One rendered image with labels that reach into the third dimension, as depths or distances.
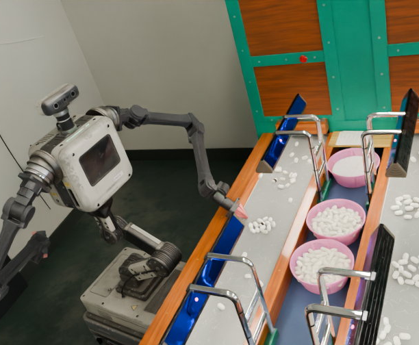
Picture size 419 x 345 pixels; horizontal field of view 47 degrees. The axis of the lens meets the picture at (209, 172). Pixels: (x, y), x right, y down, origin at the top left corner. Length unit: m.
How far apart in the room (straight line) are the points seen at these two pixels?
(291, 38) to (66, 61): 2.18
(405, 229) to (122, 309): 1.45
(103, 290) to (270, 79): 1.52
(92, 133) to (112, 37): 2.18
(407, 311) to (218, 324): 0.72
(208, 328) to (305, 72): 1.50
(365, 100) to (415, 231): 0.86
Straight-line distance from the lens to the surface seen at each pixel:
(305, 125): 2.88
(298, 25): 2.70
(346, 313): 1.50
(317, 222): 2.37
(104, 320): 2.82
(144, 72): 4.23
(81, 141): 2.11
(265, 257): 2.24
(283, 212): 2.44
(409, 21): 2.61
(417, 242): 2.22
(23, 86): 3.95
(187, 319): 1.64
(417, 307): 2.00
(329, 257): 2.18
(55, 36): 4.27
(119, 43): 4.23
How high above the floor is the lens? 2.29
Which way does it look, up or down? 33 degrees down
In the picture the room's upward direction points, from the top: 18 degrees counter-clockwise
